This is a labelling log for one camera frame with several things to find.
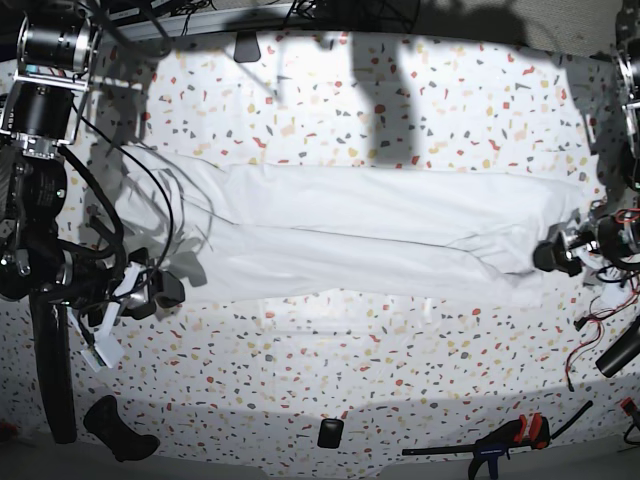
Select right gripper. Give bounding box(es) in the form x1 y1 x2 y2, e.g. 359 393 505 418
67 248 185 369

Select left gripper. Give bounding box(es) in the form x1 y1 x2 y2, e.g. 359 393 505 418
532 222 625 305

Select white T-shirt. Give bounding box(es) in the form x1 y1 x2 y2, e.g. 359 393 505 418
115 146 583 307

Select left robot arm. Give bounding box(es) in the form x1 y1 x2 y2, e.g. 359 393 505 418
532 1 639 292

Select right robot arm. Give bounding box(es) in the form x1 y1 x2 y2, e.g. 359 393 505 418
1 1 184 370

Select long black pouch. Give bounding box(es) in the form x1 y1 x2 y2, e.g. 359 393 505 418
29 296 77 444

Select black cylinder flashlight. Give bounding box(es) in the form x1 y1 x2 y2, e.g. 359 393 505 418
596 318 639 378

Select black game controller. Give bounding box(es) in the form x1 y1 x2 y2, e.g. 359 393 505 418
83 395 160 462

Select thin black rod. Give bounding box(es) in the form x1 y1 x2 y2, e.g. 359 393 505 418
551 400 594 440

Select black orange bar clamp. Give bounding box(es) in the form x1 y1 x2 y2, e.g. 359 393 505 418
401 413 551 480

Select small black case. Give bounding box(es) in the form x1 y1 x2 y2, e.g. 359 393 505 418
317 418 344 450

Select black clip at table edge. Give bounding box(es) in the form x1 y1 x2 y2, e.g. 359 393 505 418
233 31 261 64

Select red black wire bundle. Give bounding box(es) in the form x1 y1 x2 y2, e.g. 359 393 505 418
564 264 640 393

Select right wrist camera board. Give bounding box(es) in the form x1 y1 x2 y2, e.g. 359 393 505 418
81 349 105 372

